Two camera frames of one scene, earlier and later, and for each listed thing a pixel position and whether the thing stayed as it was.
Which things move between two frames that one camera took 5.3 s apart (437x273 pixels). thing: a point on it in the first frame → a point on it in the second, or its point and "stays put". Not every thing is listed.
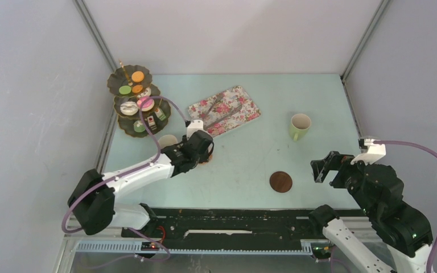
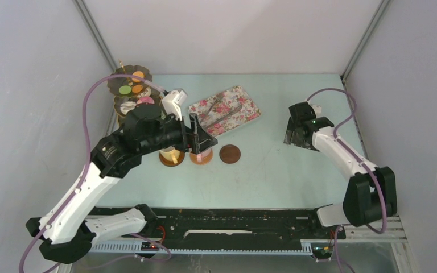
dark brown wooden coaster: (281, 181) → (230, 153)
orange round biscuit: (137, 76) stays put
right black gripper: (335, 160) → (291, 137)
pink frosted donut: (147, 106) stays put
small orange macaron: (137, 89) stays put
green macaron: (124, 90) stays put
